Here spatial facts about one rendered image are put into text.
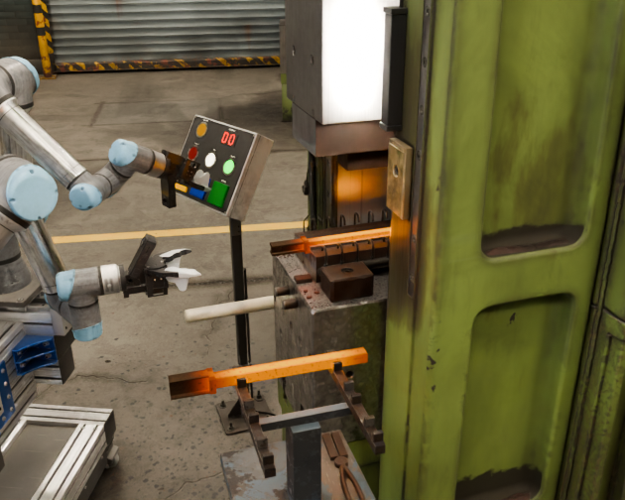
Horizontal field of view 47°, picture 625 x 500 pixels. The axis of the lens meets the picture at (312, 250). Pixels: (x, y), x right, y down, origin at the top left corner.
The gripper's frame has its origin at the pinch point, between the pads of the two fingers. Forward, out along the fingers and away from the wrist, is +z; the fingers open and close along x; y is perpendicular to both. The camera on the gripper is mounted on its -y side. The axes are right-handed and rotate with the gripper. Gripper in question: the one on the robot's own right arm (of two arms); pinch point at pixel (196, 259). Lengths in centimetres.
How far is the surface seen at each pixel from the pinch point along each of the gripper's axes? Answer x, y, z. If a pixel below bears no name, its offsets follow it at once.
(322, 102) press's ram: 13, -42, 31
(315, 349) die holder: 22.0, 19.9, 25.8
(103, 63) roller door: -798, 88, 14
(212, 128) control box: -62, -18, 18
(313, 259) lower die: 5.8, 2.1, 30.7
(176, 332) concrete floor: -131, 100, 6
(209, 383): 48.9, 4.9, -6.3
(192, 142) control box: -67, -12, 11
